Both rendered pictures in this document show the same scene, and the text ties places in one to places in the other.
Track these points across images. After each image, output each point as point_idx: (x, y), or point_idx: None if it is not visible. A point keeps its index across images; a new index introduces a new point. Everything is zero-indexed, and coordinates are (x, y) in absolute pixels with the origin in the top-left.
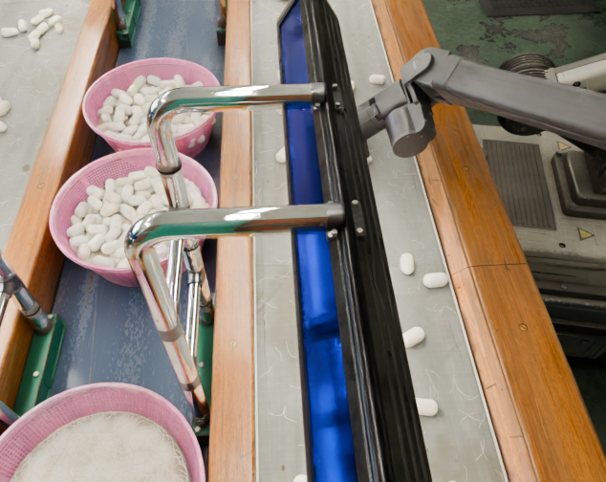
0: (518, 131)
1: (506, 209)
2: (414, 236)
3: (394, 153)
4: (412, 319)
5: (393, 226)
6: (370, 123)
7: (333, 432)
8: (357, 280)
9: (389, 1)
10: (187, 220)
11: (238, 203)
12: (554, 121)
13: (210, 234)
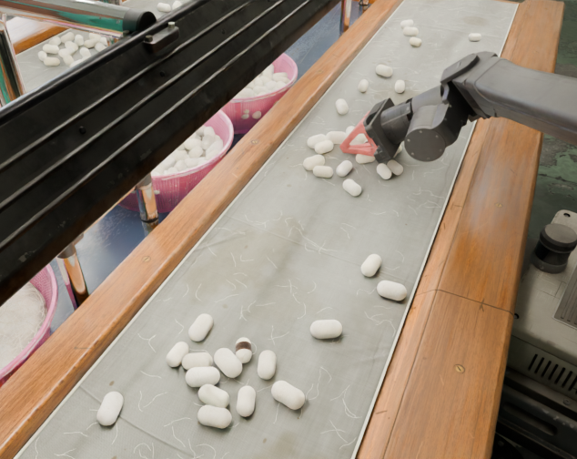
0: None
1: (521, 256)
2: (399, 248)
3: (406, 150)
4: (341, 317)
5: (384, 232)
6: (399, 121)
7: None
8: (96, 56)
9: (516, 55)
10: None
11: (241, 160)
12: (554, 116)
13: (27, 10)
